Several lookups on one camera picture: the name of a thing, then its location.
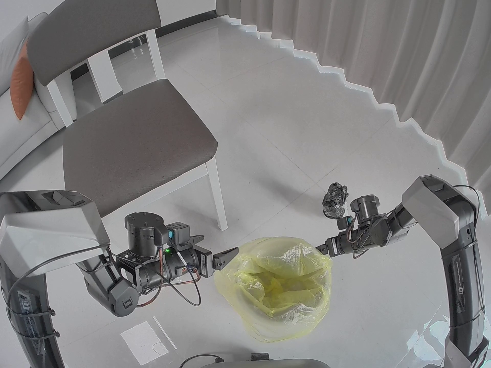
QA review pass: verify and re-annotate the white sofa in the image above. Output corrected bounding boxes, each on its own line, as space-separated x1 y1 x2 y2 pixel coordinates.
0 13 74 185

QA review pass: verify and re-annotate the crumpled black plastic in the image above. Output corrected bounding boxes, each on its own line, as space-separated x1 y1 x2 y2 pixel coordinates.
321 182 351 220

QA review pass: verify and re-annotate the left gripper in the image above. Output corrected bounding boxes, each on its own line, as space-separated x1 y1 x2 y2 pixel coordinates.
162 235 241 281

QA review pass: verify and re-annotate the yellow plastic bag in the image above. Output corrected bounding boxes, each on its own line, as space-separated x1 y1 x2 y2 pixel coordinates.
213 236 333 343

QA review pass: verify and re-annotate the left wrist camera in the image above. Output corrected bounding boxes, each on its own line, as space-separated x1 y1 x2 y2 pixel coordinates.
166 223 192 251

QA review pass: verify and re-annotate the black cable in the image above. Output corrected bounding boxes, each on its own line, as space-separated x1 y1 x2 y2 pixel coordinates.
153 226 203 306
183 354 224 368
453 183 483 222

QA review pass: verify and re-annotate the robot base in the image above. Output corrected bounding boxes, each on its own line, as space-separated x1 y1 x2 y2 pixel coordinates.
199 353 334 368

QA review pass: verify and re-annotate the orange pillow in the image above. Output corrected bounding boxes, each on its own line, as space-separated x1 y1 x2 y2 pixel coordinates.
10 38 36 121

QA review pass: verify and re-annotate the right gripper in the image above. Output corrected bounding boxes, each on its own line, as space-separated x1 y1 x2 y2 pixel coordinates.
315 229 361 259

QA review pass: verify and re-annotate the white curtain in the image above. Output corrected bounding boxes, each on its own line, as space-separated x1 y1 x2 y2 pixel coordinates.
214 0 491 203

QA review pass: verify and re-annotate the grey and white chair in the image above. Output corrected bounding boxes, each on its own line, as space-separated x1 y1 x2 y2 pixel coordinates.
27 0 229 232

